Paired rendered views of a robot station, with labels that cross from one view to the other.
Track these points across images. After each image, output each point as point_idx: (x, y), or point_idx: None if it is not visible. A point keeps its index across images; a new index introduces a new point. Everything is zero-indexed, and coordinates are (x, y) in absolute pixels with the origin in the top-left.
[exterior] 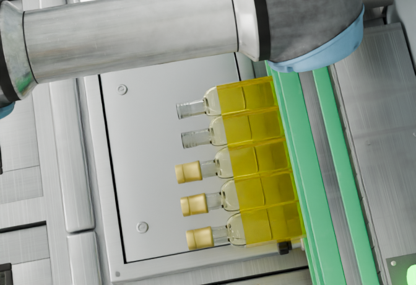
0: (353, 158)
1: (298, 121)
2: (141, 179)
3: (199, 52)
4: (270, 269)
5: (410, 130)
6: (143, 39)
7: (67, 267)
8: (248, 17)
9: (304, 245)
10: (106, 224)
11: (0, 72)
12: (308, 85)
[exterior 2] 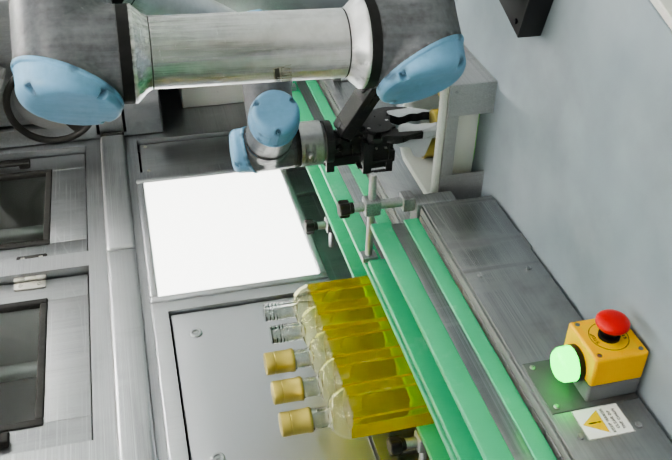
0: (466, 294)
1: (402, 268)
2: (217, 411)
3: (315, 55)
4: None
5: (521, 265)
6: (263, 31)
7: None
8: (361, 16)
9: (421, 437)
10: (172, 455)
11: (122, 37)
12: (408, 245)
